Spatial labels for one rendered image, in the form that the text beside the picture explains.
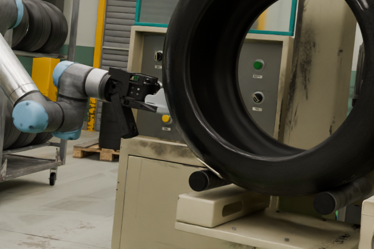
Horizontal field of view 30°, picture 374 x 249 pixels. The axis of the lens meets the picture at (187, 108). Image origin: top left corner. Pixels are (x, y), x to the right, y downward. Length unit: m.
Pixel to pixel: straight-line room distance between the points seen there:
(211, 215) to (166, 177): 0.75
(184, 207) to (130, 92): 0.33
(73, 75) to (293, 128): 0.57
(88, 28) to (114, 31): 0.45
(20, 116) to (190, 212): 0.46
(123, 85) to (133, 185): 0.69
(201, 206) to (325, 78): 0.50
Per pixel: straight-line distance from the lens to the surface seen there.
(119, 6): 11.75
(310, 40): 1.81
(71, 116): 1.75
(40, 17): 5.79
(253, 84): 2.17
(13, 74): 1.72
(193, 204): 1.52
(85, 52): 11.83
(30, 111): 1.65
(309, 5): 1.82
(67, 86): 1.77
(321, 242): 1.52
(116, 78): 1.71
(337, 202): 1.43
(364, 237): 0.89
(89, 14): 11.85
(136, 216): 2.32
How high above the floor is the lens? 1.13
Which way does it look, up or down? 3 degrees down
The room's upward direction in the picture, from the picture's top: 6 degrees clockwise
